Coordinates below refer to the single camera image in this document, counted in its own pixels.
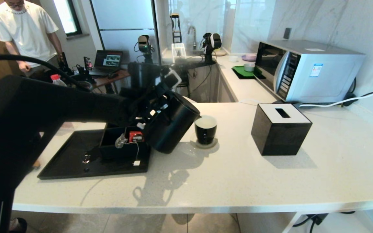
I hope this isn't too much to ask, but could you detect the tea bag with white tag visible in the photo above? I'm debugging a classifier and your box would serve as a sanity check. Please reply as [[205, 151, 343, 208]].
[[114, 133, 141, 167]]

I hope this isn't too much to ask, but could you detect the black camera on stand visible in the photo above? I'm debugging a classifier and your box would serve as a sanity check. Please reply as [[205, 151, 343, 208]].
[[137, 35, 155, 64]]

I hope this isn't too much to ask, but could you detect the black upright gripper tool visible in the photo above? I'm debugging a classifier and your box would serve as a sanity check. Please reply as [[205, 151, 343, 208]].
[[170, 13, 183, 44]]

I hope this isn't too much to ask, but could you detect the black handheld controller rig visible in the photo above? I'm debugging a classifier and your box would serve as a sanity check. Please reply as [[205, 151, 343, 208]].
[[59, 52, 97, 86]]

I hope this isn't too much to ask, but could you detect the black compartment organizer box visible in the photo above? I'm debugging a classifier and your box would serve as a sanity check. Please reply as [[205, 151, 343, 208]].
[[99, 125, 152, 160]]

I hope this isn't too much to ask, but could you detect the dark-framed window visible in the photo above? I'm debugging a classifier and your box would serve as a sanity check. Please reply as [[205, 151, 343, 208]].
[[53, 0, 83, 37]]

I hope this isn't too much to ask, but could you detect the black electric kettle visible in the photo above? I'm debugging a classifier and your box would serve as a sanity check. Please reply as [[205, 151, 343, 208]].
[[143, 92, 202, 154]]

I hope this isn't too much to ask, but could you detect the black white teleoperation handle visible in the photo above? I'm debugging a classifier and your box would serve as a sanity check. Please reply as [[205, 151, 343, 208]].
[[201, 32, 222, 63]]

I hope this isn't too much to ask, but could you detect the green tray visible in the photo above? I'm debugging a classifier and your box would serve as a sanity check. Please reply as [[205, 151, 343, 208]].
[[232, 66, 266, 80]]

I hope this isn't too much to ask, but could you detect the black charger cable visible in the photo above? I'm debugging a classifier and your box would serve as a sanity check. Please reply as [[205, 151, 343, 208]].
[[292, 211, 356, 233]]

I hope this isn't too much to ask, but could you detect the black teleoperation stand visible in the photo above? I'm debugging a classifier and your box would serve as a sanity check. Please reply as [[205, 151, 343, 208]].
[[159, 59, 218, 103]]

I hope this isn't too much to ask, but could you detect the chrome sink faucet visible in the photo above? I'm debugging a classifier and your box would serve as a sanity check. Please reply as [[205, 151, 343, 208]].
[[188, 26, 198, 50]]

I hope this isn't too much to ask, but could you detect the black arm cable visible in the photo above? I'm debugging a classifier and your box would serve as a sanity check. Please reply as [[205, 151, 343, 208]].
[[0, 54, 94, 92]]

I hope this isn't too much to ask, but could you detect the person in white T-shirt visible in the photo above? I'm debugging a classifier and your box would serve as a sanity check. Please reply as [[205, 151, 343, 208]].
[[0, 0, 63, 80]]

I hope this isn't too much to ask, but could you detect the brown wooden desk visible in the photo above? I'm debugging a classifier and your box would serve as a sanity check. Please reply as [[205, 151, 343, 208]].
[[91, 69, 138, 95]]

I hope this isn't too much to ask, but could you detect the white power cable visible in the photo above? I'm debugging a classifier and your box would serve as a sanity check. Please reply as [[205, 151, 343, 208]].
[[298, 72, 373, 109]]

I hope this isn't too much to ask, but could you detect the silver microwave oven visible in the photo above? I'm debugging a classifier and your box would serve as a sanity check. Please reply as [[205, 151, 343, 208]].
[[253, 40, 366, 104]]

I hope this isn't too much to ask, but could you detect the clear water bottle red cap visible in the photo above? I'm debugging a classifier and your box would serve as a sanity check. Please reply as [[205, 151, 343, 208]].
[[51, 74, 68, 88]]

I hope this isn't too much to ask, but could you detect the grey refrigerator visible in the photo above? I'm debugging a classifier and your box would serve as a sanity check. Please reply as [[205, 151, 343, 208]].
[[91, 0, 166, 97]]

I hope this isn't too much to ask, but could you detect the black tissue box white top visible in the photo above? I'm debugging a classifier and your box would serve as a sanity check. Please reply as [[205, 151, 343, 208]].
[[251, 104, 313, 156]]

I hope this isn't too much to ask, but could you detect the round translucent coaster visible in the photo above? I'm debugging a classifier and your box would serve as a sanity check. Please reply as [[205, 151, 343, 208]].
[[190, 137, 219, 150]]

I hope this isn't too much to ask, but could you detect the white plastic frame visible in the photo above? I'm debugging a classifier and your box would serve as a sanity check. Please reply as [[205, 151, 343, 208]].
[[172, 43, 187, 62]]

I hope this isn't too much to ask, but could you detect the black trash bin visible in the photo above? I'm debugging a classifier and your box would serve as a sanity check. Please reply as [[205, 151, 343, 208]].
[[10, 217, 28, 233]]

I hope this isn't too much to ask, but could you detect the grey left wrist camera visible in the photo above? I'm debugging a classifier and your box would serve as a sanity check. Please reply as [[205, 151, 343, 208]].
[[163, 69, 183, 90]]

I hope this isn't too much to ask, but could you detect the black mug white inside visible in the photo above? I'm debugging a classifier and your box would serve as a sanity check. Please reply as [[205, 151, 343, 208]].
[[195, 115, 218, 145]]

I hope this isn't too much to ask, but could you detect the black laptop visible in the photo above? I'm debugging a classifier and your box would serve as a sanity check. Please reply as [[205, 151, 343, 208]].
[[90, 50, 124, 77]]

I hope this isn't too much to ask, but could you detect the red sachet packet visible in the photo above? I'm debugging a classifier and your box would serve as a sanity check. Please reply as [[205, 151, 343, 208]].
[[129, 131, 145, 143]]

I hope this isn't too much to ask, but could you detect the black rectangular serving tray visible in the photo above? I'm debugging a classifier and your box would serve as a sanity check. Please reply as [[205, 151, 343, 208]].
[[37, 129, 152, 180]]

